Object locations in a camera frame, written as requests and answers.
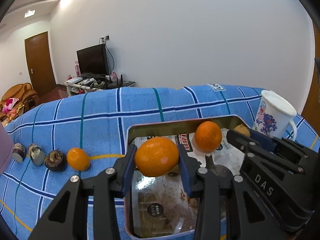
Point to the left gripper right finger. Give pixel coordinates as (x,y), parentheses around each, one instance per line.
(247,217)

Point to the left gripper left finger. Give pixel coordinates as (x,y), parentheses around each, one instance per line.
(66,217)

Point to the small yellow-green fruit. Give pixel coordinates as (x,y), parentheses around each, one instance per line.
(243,130)

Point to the orange leather armchair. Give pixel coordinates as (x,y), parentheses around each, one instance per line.
(17,100)

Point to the blue plaid cloth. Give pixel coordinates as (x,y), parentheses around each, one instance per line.
(98,123)

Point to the water chestnut on cloth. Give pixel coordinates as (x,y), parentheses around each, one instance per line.
(56,161)

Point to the purple sweet potato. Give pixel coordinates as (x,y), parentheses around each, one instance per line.
(217,169)

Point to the brown wooden door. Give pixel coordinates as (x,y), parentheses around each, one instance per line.
(39,63)

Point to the large orange mandarin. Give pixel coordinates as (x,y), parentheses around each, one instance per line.
(208,136)

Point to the metal tin tray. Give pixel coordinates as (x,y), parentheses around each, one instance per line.
(138,134)

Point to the small orange on cloth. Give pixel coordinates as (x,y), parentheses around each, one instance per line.
(78,159)

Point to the leftmost cut water chestnut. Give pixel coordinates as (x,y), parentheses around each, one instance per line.
(19,153)

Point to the cut water chestnut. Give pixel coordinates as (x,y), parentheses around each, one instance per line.
(36,154)
(19,153)

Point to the lilac tumbler cup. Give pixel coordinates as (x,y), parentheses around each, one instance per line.
(6,148)

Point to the white floral mug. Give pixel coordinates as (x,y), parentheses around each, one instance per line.
(274,115)

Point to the black television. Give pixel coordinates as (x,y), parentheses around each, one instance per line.
(93,60)

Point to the wooden door frame right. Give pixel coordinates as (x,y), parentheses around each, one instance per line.
(311,108)

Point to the printed paper in tray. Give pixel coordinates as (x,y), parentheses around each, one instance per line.
(159,206)

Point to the TV stand with clutter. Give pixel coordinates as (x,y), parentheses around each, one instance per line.
(78,85)

